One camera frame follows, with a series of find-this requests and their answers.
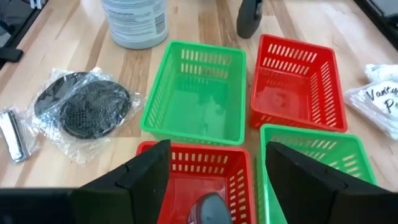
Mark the black mesh pad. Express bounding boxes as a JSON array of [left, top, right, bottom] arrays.
[[46, 67, 146, 164], [26, 67, 94, 131]]

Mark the large white plastic jug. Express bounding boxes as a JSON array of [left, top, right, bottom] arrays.
[[99, 0, 169, 50]]

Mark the green slotted plastic basket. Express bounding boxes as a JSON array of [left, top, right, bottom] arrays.
[[256, 123, 377, 224], [139, 40, 247, 147]]

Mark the bagged silver nail clipper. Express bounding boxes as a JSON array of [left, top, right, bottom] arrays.
[[0, 105, 41, 164]]

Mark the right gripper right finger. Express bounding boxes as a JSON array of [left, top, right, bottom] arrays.
[[266, 141, 383, 224]]

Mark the red slotted plastic basket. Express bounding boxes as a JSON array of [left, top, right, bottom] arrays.
[[136, 140, 257, 224], [249, 33, 348, 133]]

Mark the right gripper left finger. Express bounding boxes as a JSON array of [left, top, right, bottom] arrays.
[[70, 139, 172, 224]]

